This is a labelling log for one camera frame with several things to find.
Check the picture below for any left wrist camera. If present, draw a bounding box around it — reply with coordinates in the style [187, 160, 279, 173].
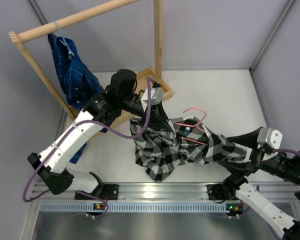
[140, 87, 164, 110]

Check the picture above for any blue plaid shirt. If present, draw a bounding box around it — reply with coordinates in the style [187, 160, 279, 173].
[47, 33, 108, 165]

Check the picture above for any wooden clothes rack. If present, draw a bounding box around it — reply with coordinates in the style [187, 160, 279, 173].
[8, 0, 173, 120]

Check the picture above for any black white checkered shirt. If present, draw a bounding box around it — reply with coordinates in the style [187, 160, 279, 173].
[133, 116, 247, 182]

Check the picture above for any blue zip tie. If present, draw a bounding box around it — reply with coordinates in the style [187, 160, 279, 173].
[53, 20, 74, 59]

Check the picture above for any pink wire hanger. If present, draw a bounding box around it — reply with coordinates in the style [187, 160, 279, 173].
[174, 107, 207, 145]

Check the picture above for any white slotted cable duct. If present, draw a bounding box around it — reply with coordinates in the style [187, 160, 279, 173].
[40, 202, 230, 213]

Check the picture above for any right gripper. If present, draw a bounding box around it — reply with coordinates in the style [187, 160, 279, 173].
[216, 127, 300, 186]

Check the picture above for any aluminium mounting rail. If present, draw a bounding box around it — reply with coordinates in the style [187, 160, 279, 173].
[29, 181, 300, 201]

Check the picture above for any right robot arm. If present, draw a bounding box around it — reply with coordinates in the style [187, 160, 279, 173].
[221, 127, 300, 240]

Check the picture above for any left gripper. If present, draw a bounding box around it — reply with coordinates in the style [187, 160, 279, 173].
[120, 93, 174, 131]

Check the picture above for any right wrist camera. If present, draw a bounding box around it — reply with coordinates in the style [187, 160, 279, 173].
[256, 127, 283, 149]

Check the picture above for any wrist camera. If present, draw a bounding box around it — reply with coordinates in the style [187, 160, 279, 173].
[256, 127, 283, 149]
[140, 87, 164, 110]

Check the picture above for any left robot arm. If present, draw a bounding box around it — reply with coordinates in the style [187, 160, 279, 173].
[27, 69, 163, 200]

